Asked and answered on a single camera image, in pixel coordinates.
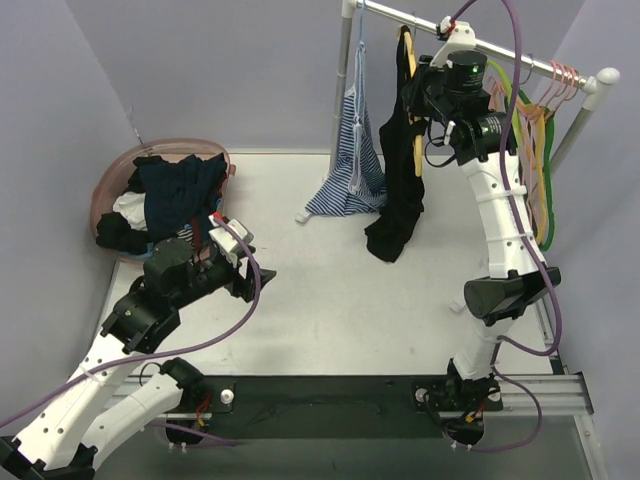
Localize pink laundry basket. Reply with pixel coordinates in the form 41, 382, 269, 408
89, 138, 236, 263

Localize dark green hanger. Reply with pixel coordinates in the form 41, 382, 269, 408
518, 90, 556, 252

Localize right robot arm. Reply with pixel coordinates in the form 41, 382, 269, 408
402, 50, 561, 408

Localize blue striped tank top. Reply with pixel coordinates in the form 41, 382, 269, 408
305, 42, 387, 217

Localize silver clothes rack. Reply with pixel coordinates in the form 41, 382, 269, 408
294, 0, 621, 314

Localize pile of dark clothes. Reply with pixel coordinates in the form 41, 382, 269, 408
95, 153, 228, 258

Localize black tank top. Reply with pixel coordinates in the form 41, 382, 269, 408
365, 26, 426, 263

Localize pink hanger bundle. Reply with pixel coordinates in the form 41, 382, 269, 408
487, 60, 586, 226

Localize yellow plastic hanger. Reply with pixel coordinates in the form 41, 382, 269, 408
396, 25, 425, 180

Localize lime green hanger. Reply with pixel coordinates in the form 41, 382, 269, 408
487, 59, 522, 147

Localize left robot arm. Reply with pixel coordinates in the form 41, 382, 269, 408
1, 240, 276, 479

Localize light blue hanger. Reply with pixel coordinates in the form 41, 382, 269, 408
354, 0, 366, 126

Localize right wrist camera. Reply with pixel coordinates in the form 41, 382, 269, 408
430, 16, 477, 68

